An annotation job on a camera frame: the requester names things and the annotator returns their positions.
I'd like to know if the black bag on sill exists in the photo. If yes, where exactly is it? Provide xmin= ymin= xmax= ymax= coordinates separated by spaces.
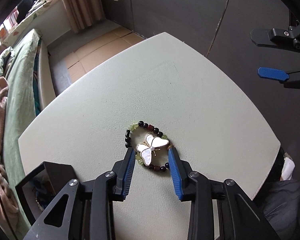
xmin=16 ymin=0 xmax=36 ymax=24

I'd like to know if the flattened cardboard on floor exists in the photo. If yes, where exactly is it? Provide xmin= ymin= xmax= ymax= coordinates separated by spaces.
xmin=64 ymin=27 xmax=144 ymax=83

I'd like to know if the dark grey wardrobe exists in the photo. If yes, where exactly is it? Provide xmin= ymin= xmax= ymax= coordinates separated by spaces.
xmin=97 ymin=0 xmax=300 ymax=156

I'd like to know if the butterfly bead bracelet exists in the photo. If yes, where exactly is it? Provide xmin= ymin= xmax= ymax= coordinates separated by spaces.
xmin=124 ymin=120 xmax=175 ymax=173

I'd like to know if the pink curtain right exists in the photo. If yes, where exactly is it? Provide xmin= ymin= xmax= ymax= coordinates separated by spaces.
xmin=62 ymin=0 xmax=105 ymax=33

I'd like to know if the green bed sheet mattress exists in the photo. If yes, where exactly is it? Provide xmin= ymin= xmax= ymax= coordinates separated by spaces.
xmin=2 ymin=28 xmax=43 ymax=227

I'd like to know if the window sill floral cushion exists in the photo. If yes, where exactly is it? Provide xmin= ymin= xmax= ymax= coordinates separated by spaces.
xmin=0 ymin=0 xmax=58 ymax=53

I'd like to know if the blue and brown bracelet pile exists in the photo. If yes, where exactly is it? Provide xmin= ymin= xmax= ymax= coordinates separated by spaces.
xmin=33 ymin=179 xmax=56 ymax=212

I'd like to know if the black square jewelry box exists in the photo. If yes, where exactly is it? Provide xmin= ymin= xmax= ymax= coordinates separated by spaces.
xmin=15 ymin=161 xmax=77 ymax=225

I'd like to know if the pink fleece blanket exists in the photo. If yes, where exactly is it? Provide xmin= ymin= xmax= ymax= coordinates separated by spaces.
xmin=0 ymin=76 xmax=19 ymax=235

